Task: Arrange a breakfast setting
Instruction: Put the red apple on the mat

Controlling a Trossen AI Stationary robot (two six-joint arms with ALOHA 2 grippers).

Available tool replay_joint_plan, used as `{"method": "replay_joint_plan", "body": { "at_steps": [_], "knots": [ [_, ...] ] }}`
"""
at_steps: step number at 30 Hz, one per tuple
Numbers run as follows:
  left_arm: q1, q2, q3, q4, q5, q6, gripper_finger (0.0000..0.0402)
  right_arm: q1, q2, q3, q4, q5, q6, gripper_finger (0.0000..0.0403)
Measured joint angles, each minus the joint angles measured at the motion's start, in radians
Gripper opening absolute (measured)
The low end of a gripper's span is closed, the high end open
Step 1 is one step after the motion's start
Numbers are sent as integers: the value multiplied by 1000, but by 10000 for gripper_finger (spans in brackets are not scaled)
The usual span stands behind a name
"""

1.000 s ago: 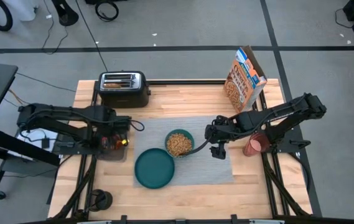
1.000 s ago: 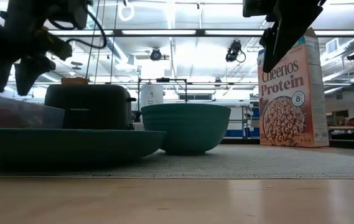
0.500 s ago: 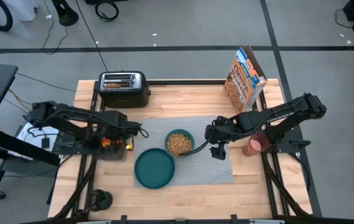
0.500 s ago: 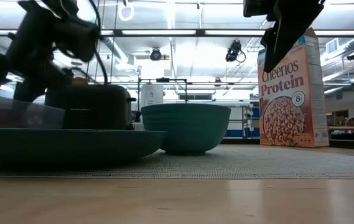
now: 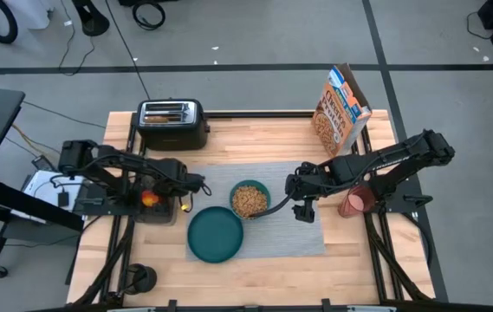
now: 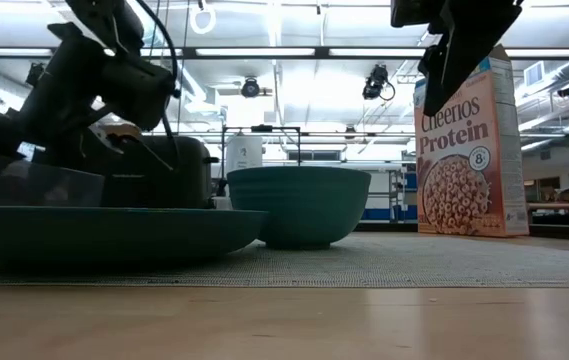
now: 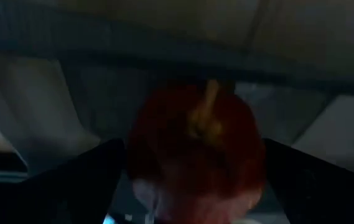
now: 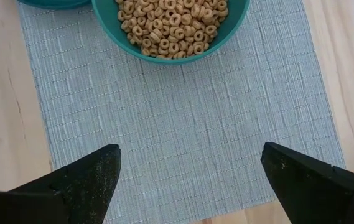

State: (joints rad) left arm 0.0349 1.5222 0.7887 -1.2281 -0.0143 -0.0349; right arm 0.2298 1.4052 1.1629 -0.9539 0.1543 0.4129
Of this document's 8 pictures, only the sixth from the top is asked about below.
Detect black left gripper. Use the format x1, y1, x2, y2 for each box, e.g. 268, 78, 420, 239
18, 21, 178, 173

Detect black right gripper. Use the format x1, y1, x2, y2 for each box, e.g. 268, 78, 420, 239
390, 0, 523, 118

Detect orange Cheerios Protein cereal box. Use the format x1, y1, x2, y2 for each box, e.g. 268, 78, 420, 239
412, 43, 531, 238

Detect teal green ribbed bowl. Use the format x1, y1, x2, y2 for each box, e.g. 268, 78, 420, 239
225, 165, 373, 251

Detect black two-slot toaster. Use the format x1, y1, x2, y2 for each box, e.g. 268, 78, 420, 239
82, 134, 221, 211

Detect dark green round plate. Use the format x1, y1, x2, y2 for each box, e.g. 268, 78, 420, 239
0, 205, 268, 262

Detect smoky clear plastic tray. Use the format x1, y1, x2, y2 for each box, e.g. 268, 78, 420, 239
0, 149, 106, 209

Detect white cylindrical tank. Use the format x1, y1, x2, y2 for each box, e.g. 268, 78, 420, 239
224, 133, 264, 174

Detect blue storage bins shelf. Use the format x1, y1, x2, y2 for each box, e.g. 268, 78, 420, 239
361, 171, 420, 222

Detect wooden workbench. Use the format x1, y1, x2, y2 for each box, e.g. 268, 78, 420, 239
527, 201, 569, 212

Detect grey woven placemat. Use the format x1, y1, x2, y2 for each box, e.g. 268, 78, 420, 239
0, 231, 569, 289

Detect thin black hanging cable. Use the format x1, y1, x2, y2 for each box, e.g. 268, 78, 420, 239
176, 0, 192, 136

